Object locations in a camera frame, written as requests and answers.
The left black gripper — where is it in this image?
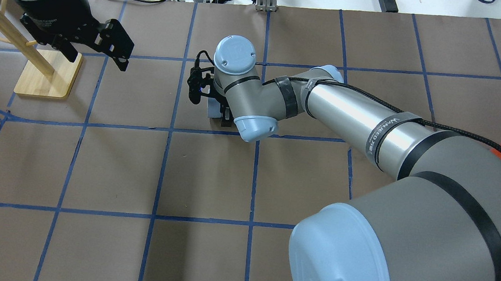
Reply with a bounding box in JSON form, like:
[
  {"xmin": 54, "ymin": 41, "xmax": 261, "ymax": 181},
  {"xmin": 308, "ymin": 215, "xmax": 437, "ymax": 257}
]
[{"xmin": 15, "ymin": 0, "xmax": 134, "ymax": 72}]

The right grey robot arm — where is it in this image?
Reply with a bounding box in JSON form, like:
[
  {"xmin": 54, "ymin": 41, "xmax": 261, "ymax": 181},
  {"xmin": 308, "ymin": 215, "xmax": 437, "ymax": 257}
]
[{"xmin": 213, "ymin": 35, "xmax": 501, "ymax": 281}]

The wooden cup stand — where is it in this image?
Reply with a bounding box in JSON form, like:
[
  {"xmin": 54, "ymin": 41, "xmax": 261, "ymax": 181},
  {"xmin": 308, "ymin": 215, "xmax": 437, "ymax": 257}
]
[{"xmin": 0, "ymin": 0, "xmax": 83, "ymax": 100}]

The small black adapter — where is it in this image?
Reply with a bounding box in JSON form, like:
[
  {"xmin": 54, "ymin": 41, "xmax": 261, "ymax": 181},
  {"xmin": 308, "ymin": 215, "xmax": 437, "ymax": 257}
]
[{"xmin": 378, "ymin": 0, "xmax": 399, "ymax": 13}]

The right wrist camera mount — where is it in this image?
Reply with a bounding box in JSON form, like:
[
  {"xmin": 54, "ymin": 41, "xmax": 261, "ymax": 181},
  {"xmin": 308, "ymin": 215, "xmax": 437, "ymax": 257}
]
[{"xmin": 187, "ymin": 50, "xmax": 226, "ymax": 105}]

